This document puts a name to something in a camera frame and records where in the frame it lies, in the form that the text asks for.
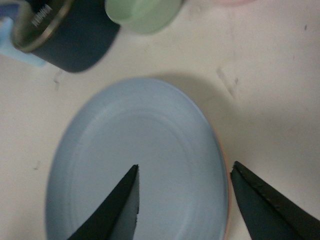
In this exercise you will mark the light blue cup left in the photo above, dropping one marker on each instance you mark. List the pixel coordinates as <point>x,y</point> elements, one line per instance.
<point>7,49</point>

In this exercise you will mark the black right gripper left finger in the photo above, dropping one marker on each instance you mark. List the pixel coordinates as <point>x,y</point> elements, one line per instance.
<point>116,217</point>

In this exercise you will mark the pink plastic bowl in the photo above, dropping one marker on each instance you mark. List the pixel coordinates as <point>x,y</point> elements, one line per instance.
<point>233,3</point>

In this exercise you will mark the blue plastic plate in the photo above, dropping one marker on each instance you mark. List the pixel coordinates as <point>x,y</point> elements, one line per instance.
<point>152,124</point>

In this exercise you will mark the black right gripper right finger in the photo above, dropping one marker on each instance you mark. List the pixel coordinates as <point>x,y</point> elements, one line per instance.
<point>268,214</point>

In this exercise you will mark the glass pot lid blue knob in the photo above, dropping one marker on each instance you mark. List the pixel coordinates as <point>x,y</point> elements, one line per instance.
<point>36,20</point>

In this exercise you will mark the green plastic bowl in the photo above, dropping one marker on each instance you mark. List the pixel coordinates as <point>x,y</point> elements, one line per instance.
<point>142,16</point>

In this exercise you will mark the dark blue saucepan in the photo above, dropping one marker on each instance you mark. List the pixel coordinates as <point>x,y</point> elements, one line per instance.
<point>82,38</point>

